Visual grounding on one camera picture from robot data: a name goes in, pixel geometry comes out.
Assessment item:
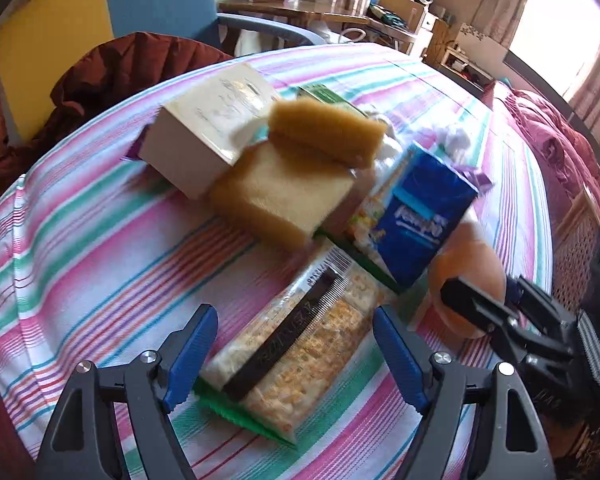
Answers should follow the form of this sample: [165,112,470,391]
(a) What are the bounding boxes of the orange lotion bottle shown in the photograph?
[427,210,506,339]

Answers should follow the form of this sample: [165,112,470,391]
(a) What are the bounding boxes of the blue tissue pack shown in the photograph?
[370,143,479,289]

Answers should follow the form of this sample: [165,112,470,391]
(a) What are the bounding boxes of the cracker snack packet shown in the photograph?
[194,238,396,445]

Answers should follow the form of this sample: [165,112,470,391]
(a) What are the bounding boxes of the yellow sponge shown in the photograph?
[208,141,355,252]
[268,98,387,169]

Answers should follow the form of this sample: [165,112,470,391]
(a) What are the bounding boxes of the green medicine box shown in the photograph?
[297,84,366,117]

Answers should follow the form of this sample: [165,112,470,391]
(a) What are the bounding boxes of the beige ointment box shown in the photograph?
[138,63,280,200]

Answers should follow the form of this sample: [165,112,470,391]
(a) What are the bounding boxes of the white plastic bag ball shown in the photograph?
[422,127,471,155]

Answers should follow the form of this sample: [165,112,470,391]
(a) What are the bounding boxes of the purple paper piece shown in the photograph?
[453,165,494,196]

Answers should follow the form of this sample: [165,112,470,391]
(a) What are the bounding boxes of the pink blanket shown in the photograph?
[483,80,600,228]

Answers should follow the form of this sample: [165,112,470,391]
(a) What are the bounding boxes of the striped bed sheet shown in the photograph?
[0,44,553,479]

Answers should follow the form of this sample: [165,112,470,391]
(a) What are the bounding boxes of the wooden shelf unit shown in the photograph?
[367,0,455,66]

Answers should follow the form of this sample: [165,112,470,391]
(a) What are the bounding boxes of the wooden desk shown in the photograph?
[217,0,417,53]

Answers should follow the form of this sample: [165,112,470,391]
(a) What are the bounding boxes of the dark red jacket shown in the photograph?
[0,32,232,197]

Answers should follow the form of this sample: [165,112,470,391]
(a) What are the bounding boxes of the multicolour armchair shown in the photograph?
[0,0,324,144]

